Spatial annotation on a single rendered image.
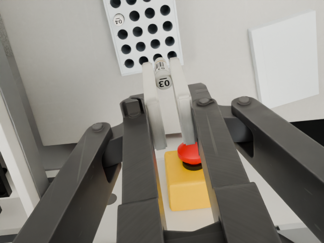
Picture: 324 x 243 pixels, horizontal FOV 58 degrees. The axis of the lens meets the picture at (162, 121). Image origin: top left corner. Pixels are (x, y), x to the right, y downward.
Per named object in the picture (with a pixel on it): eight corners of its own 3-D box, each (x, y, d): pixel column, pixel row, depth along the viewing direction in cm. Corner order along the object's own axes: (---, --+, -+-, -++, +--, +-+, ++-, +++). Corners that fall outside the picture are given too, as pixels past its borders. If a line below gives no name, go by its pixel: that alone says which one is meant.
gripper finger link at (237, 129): (196, 124, 14) (261, 114, 14) (184, 84, 18) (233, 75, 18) (200, 150, 14) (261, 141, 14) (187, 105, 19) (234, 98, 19)
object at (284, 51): (247, 28, 41) (251, 31, 39) (309, 8, 40) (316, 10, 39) (259, 106, 47) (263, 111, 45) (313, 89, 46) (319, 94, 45)
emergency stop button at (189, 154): (175, 137, 37) (179, 155, 34) (206, 134, 37) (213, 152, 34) (176, 156, 39) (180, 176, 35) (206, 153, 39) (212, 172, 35)
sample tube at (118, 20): (114, 10, 38) (112, 16, 34) (124, 8, 38) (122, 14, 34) (116, 20, 39) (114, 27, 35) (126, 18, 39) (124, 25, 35)
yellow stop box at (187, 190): (163, 146, 40) (167, 181, 33) (215, 141, 40) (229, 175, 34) (165, 175, 42) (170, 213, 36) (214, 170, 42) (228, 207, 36)
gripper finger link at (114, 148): (155, 159, 14) (95, 170, 14) (150, 113, 19) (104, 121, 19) (149, 133, 14) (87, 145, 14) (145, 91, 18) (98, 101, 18)
